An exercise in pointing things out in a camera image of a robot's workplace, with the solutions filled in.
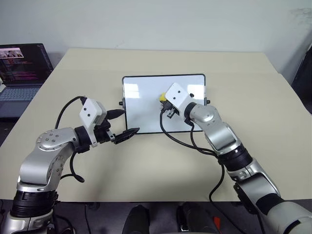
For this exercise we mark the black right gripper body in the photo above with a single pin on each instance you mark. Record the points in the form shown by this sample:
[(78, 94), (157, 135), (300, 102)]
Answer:
[(171, 112)]

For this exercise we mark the grey open laptop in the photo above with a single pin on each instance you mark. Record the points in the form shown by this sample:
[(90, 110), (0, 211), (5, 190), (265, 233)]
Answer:
[(19, 73)]

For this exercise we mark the small red object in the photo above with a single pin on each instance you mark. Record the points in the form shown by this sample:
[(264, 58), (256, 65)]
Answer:
[(217, 223)]

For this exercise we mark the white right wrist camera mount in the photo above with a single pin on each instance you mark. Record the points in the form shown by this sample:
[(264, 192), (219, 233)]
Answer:
[(176, 96)]

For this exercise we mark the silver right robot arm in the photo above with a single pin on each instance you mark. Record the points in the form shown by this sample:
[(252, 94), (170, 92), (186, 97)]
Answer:
[(219, 136)]

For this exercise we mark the yellow whiteboard eraser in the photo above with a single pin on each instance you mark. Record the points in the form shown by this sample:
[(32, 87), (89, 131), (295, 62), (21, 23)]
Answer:
[(162, 97)]

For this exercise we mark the dark rounded shape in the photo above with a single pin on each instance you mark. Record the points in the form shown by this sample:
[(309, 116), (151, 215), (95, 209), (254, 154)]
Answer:
[(136, 220)]

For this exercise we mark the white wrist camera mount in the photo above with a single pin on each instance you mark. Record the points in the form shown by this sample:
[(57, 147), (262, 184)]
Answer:
[(176, 96), (90, 111)]

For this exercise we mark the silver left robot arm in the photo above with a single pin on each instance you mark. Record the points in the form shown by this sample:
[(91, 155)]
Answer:
[(48, 142)]

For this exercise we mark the small black-framed whiteboard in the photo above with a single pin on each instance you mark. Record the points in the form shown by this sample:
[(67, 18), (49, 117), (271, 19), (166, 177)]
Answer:
[(143, 107)]

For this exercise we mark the black chair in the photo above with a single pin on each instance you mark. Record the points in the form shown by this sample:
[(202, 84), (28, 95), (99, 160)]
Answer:
[(303, 78)]

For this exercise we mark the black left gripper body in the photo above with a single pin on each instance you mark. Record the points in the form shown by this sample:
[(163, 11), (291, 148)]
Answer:
[(102, 136)]

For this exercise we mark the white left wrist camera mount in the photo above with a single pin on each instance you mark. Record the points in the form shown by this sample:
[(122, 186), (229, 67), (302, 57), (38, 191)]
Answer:
[(90, 111)]

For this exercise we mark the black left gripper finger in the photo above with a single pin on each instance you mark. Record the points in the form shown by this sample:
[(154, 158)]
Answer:
[(126, 135), (115, 114)]

